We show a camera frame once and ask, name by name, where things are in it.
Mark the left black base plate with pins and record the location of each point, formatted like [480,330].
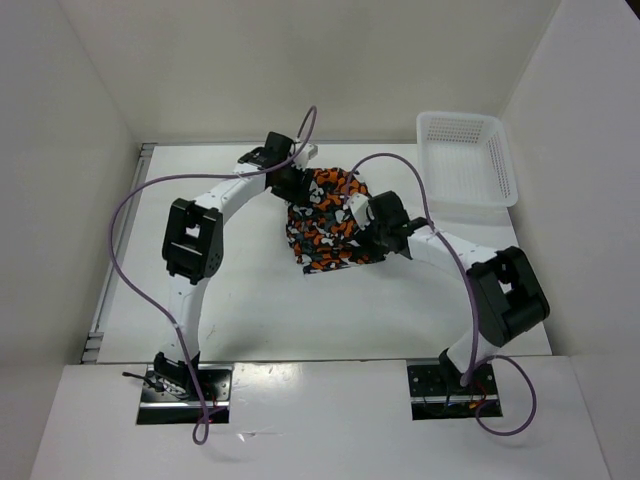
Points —
[162,404]

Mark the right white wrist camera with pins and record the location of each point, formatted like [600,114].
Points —
[358,205]

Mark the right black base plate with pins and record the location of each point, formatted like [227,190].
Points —
[432,397]

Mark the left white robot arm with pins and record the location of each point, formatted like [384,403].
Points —
[193,246]

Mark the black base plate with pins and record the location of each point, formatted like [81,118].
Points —
[432,397]
[162,404]

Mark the orange camouflage shorts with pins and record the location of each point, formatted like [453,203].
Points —
[321,231]

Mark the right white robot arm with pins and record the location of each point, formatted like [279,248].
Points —
[505,295]

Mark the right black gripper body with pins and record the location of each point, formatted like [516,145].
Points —
[372,240]

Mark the aluminium table edge rail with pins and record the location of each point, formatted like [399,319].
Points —
[120,238]

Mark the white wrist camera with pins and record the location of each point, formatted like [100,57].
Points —
[358,205]
[305,153]

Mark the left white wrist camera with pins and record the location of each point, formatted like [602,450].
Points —
[305,153]

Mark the white plastic basket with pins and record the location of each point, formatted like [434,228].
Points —
[464,159]

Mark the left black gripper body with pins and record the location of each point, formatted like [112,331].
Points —
[289,187]

